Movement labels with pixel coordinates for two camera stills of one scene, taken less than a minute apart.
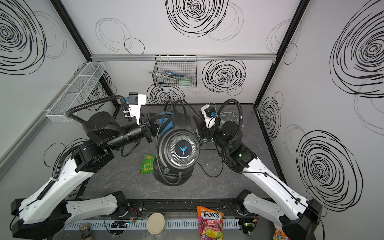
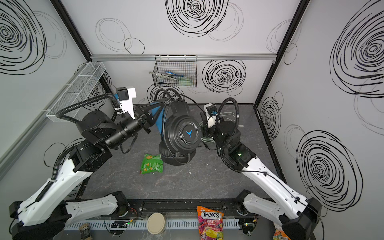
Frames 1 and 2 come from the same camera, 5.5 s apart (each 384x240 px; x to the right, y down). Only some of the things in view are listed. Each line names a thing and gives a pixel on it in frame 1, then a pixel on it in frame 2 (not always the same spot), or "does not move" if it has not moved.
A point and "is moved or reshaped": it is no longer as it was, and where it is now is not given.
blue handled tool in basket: x=171 y=73 does not move
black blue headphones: x=179 y=146 is moved or reshaped
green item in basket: x=185 y=81 does not move
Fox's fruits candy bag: x=210 y=223 does not move
